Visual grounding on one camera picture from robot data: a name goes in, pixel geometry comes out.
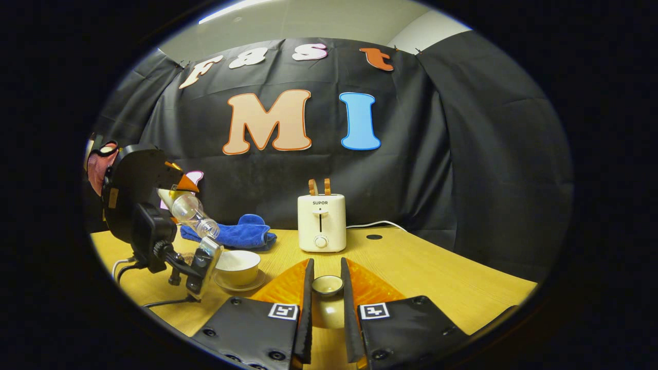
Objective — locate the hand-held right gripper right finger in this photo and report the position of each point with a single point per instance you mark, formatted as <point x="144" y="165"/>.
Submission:
<point x="406" y="329"/>

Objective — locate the blue towel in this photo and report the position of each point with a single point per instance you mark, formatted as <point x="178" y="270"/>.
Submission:
<point x="236" y="234"/>

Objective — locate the clear plastic water bottle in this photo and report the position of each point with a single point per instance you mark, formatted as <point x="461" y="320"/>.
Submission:
<point x="193" y="213"/>

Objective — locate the cream teacup lid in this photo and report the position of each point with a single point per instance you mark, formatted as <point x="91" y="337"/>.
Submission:
<point x="327" y="303"/>

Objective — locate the white toaster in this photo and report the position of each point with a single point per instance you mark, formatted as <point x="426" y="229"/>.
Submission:
<point x="322" y="223"/>

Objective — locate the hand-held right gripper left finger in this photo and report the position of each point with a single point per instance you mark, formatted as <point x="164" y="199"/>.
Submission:
<point x="247" y="329"/>

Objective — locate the toast slice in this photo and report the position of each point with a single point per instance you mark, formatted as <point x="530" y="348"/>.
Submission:
<point x="327" y="187"/>
<point x="312" y="187"/>

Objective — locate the cream ceramic teacup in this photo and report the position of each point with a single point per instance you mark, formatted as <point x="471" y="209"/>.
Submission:
<point x="237" y="267"/>

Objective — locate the cream teacup saucer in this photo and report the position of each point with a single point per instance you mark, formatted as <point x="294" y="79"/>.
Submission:
<point x="247" y="287"/>

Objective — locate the black backdrop cloth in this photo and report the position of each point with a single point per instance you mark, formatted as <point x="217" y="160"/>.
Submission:
<point x="462" y="154"/>

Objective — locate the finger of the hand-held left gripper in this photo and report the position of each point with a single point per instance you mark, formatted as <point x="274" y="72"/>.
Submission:
<point x="185" y="182"/>

